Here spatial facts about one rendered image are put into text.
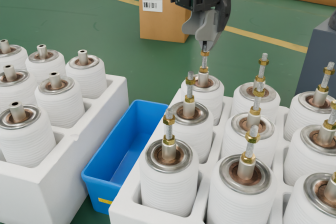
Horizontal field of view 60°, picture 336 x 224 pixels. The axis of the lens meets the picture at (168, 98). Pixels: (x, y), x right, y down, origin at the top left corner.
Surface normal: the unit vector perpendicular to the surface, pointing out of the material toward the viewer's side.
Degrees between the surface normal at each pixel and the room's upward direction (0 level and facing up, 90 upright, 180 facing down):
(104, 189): 92
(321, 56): 90
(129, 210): 0
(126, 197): 0
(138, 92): 0
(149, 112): 88
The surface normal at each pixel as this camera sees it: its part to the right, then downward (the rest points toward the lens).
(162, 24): -0.27, 0.51
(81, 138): 0.96, 0.15
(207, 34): 0.56, 0.47
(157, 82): 0.00, -0.83
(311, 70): -0.67, 0.41
